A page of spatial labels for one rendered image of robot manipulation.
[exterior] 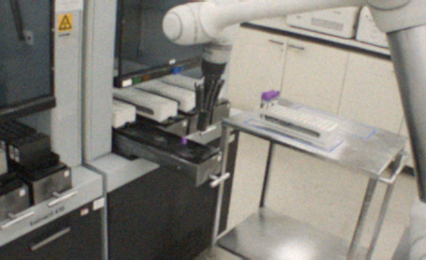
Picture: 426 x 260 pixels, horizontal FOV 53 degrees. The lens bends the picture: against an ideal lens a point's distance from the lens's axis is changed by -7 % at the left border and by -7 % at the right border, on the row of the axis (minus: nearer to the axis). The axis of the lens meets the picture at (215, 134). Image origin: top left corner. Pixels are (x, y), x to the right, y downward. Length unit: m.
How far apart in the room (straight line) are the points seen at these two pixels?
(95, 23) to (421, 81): 0.89
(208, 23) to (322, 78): 2.52
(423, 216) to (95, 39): 0.99
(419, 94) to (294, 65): 2.80
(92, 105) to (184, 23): 0.43
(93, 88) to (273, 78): 2.57
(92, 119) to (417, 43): 0.96
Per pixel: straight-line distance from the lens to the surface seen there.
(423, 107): 0.98
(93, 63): 1.39
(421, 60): 0.97
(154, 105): 1.65
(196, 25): 1.19
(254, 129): 1.63
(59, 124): 1.36
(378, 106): 3.55
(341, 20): 3.54
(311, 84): 3.69
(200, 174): 1.38
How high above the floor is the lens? 1.40
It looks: 22 degrees down
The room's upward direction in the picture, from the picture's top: 6 degrees clockwise
